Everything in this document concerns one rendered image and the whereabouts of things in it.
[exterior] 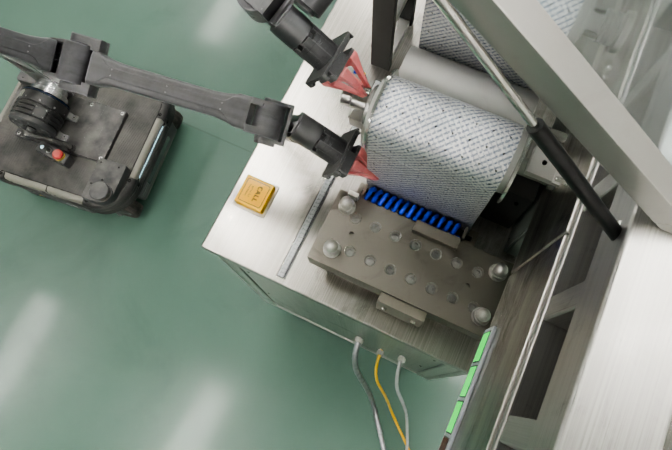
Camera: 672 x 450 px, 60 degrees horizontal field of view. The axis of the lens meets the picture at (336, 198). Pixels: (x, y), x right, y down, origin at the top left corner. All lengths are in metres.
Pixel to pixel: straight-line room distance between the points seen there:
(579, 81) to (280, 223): 0.98
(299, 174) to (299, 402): 1.05
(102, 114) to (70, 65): 1.16
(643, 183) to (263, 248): 0.95
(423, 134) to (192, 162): 1.59
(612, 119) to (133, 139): 1.97
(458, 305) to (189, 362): 1.32
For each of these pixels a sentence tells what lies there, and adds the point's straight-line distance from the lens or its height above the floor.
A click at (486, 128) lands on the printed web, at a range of 0.98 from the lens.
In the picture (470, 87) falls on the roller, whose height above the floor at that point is 1.23.
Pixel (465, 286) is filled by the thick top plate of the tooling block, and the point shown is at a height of 1.03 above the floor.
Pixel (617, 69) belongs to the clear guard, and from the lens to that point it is 0.53.
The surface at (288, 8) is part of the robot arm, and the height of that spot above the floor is 1.39.
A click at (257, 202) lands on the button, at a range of 1.34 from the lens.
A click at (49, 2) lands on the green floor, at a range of 3.09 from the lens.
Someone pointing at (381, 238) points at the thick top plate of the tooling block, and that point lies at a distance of 1.19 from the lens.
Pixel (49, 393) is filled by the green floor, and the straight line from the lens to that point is 2.46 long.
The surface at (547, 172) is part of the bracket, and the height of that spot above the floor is 1.29.
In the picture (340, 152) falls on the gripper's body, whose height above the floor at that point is 1.15.
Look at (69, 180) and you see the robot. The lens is 2.32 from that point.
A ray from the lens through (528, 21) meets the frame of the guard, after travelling 0.42.
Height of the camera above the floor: 2.18
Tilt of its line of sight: 72 degrees down
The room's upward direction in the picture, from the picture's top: 7 degrees counter-clockwise
